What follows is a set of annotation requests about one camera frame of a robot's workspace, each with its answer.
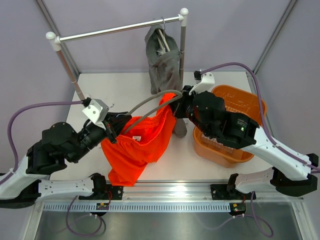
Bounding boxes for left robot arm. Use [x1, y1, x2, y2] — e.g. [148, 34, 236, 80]
[0, 112, 132, 209]

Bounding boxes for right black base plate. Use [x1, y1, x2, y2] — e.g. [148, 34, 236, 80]
[210, 183, 253, 201]

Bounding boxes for clothes rack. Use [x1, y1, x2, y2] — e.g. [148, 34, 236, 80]
[45, 8, 189, 100]

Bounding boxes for grey shorts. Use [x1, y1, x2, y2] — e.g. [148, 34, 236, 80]
[144, 24, 188, 138]

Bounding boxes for white clothes hanger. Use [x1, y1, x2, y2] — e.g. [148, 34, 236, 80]
[155, 18, 178, 56]

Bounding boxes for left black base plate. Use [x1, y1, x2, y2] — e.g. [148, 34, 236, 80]
[78, 183, 124, 201]

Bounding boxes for grey clothes hanger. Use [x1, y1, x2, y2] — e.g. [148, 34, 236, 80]
[111, 89, 182, 134]

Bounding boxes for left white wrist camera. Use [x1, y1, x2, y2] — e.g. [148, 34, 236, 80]
[82, 99, 110, 128]

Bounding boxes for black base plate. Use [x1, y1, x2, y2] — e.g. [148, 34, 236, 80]
[210, 183, 253, 201]
[78, 183, 124, 201]

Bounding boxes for white slotted cable duct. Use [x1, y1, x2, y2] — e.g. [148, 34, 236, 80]
[43, 202, 231, 213]

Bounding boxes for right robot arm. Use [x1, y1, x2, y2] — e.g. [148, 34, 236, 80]
[169, 85, 319, 199]

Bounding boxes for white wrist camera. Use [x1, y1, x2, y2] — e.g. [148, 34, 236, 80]
[82, 99, 110, 128]
[188, 71, 215, 96]

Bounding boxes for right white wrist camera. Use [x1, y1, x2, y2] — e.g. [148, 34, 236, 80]
[188, 71, 215, 96]

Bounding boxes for orange plastic basket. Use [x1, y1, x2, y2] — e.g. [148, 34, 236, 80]
[193, 85, 262, 168]

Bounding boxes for aluminium rail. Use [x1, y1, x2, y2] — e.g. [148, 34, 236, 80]
[32, 181, 305, 203]

